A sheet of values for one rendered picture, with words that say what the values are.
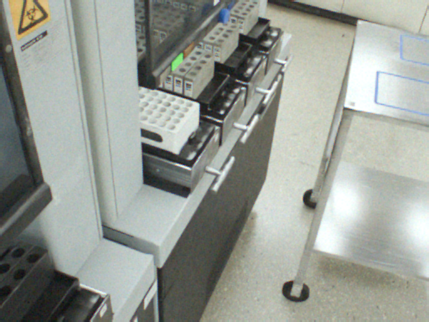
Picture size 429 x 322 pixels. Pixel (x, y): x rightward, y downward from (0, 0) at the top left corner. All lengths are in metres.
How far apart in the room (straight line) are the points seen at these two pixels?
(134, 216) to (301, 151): 1.35
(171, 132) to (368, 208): 0.91
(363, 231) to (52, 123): 1.12
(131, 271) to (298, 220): 1.13
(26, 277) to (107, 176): 0.21
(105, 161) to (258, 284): 1.02
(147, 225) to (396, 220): 0.94
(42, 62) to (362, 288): 1.42
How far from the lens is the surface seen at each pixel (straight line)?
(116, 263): 0.86
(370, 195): 1.67
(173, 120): 0.91
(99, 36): 0.67
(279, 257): 1.78
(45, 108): 0.62
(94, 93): 0.71
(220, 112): 1.00
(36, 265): 0.71
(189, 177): 0.91
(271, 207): 1.92
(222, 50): 1.12
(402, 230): 1.61
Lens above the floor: 1.44
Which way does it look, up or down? 38 degrees down
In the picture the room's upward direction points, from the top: 10 degrees clockwise
